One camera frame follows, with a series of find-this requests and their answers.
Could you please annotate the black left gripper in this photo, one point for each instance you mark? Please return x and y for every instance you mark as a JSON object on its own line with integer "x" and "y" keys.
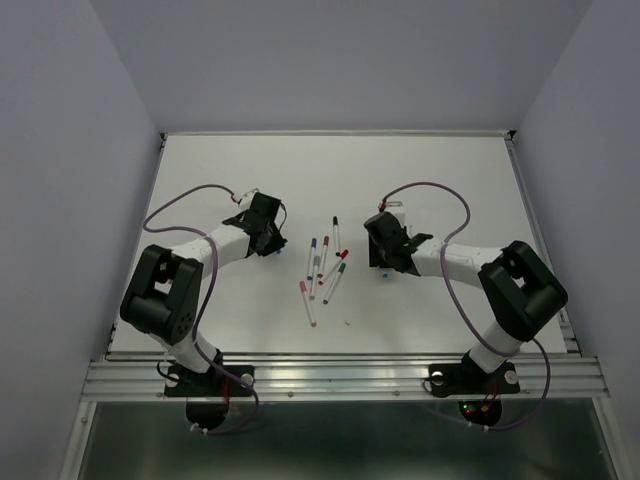
{"x": 275, "y": 244}

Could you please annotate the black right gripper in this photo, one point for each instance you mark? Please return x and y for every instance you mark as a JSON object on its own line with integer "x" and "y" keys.
{"x": 374, "y": 255}

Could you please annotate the dark teal marker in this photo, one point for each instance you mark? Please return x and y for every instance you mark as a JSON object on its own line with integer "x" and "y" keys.
{"x": 334, "y": 284}

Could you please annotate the black marker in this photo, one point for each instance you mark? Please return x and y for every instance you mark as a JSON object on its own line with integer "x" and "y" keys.
{"x": 336, "y": 236}

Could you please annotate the pink marker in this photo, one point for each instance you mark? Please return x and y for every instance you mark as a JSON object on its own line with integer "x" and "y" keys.
{"x": 307, "y": 304}

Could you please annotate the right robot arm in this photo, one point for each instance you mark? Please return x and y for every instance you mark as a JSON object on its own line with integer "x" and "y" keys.
{"x": 522, "y": 292}

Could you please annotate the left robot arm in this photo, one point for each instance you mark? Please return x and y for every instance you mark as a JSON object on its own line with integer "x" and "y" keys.
{"x": 170, "y": 287}

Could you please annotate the navy blue marker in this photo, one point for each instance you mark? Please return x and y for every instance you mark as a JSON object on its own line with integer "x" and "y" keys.
{"x": 311, "y": 258}

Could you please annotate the dark red marker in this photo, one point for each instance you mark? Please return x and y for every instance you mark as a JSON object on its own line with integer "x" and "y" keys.
{"x": 323, "y": 259}

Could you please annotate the grey marker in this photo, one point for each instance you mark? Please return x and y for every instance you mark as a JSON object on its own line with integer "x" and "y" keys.
{"x": 314, "y": 277}

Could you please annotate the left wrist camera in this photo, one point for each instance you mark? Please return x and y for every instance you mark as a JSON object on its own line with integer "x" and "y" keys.
{"x": 244, "y": 201}

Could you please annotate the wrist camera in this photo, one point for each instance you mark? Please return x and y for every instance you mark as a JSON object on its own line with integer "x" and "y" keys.
{"x": 244, "y": 201}
{"x": 397, "y": 209}

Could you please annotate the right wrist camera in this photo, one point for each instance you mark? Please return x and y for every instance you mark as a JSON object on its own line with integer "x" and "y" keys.
{"x": 397, "y": 209}

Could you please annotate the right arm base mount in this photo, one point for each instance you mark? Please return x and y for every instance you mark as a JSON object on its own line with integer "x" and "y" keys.
{"x": 480, "y": 391}

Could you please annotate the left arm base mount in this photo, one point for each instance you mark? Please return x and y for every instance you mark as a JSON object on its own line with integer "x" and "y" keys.
{"x": 208, "y": 408}

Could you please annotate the aluminium front rail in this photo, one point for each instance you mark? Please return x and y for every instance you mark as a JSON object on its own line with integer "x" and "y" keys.
{"x": 326, "y": 378}

